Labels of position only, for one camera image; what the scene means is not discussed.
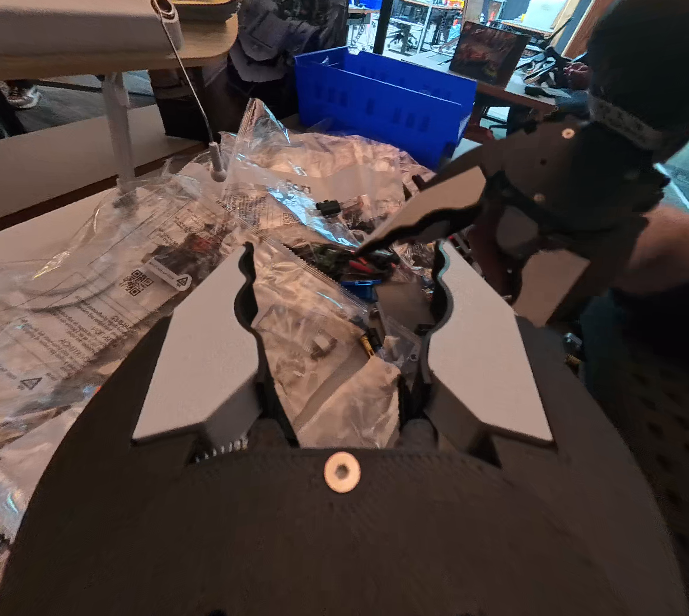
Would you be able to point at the black chunky toy connector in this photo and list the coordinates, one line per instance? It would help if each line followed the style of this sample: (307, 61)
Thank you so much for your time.
(329, 208)

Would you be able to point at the person's right hand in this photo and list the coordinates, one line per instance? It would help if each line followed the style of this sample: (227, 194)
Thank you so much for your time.
(656, 250)

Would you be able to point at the small toy set box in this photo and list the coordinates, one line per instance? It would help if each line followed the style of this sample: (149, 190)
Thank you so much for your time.
(487, 53)

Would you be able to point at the blue toy frame piece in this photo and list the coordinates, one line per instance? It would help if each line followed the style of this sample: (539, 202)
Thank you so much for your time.
(360, 283)

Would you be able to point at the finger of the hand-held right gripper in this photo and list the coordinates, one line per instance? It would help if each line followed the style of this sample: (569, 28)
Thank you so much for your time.
(549, 282)
(436, 196)

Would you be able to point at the black perforated pad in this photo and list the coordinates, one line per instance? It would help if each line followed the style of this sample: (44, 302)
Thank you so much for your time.
(646, 438)

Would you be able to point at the large dark toy set box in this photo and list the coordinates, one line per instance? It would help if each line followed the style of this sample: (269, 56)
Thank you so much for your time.
(290, 8)

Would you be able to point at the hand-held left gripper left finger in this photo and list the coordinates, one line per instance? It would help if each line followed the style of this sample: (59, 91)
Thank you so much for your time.
(204, 357)

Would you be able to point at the small black yellow toy pin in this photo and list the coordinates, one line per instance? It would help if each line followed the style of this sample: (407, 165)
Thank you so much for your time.
(370, 344)

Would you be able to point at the blue plastic bin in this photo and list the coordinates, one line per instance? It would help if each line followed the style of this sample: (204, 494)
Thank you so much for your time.
(377, 121)
(420, 75)

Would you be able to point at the clear bag with printed warnings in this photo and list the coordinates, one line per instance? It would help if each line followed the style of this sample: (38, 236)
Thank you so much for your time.
(107, 304)

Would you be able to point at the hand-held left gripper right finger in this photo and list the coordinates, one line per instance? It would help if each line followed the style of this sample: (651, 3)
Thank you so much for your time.
(484, 357)

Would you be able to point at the wooden book stand white legs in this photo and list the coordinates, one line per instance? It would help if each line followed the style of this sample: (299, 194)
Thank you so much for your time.
(80, 29)

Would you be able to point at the wooden table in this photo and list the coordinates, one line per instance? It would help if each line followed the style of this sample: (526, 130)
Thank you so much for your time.
(517, 88)

